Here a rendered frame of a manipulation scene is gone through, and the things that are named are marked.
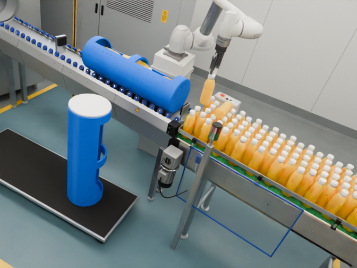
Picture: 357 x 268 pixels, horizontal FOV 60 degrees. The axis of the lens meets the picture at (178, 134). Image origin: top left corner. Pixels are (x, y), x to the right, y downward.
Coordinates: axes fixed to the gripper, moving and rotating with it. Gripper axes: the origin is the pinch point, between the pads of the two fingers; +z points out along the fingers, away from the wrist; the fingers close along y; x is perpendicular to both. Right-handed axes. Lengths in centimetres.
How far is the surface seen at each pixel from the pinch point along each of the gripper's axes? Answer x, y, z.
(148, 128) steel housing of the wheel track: -32, 13, 61
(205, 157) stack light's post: 27, 38, 35
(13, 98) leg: -211, 14, 126
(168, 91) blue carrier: -21.9, 14.1, 20.9
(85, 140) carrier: -46, 66, 54
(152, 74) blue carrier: -39.8, 10.8, 16.7
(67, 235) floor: -41, 84, 137
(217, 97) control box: 0.8, -23.0, 26.7
